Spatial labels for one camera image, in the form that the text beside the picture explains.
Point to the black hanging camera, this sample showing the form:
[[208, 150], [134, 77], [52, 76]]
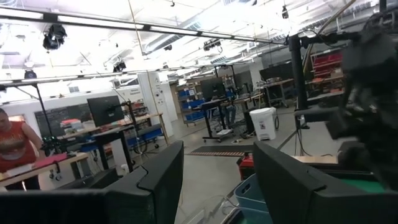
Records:
[[30, 74], [119, 67]]

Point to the pink bench mat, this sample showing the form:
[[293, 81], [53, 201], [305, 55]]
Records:
[[49, 160]]

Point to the black rig post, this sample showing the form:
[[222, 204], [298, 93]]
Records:
[[298, 81]]

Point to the black overhead light bar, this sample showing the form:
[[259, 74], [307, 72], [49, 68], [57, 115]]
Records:
[[50, 17]]

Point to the white trash bin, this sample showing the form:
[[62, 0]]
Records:
[[262, 124]]

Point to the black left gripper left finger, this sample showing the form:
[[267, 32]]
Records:
[[149, 199]]

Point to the clear plastic bin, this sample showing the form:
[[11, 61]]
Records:
[[211, 208]]

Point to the person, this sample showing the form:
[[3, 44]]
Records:
[[230, 115], [15, 146]]

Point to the black computer monitor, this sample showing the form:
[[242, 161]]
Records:
[[104, 110], [276, 71], [213, 88]]

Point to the blue storage crates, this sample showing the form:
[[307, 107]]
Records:
[[149, 135]]

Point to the black standing desk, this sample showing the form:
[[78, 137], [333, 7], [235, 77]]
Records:
[[211, 104]]

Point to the shelf with blue bins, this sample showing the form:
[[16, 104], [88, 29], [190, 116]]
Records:
[[194, 104]]

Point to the black metal table frame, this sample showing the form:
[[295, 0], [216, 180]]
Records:
[[335, 171]]

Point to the green table mat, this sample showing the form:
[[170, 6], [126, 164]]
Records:
[[363, 186]]

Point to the shelf with red bins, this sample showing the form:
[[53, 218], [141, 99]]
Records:
[[326, 60]]

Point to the red black tool case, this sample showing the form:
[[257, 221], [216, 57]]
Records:
[[247, 165]]

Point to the dark chalkboard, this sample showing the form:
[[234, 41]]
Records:
[[56, 118]]

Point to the striped floor mat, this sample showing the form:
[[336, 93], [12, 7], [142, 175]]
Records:
[[217, 149]]

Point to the black overhead camera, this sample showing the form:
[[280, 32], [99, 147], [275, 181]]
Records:
[[54, 37]]

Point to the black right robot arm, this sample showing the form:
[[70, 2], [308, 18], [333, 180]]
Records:
[[373, 109]]

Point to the wooden workbench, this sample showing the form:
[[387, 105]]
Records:
[[71, 158]]

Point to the blue-grey plastic bin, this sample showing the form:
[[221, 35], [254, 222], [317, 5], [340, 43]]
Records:
[[252, 199]]

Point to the white square pillar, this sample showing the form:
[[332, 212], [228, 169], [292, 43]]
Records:
[[152, 105]]

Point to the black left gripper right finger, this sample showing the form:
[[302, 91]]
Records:
[[295, 199]]

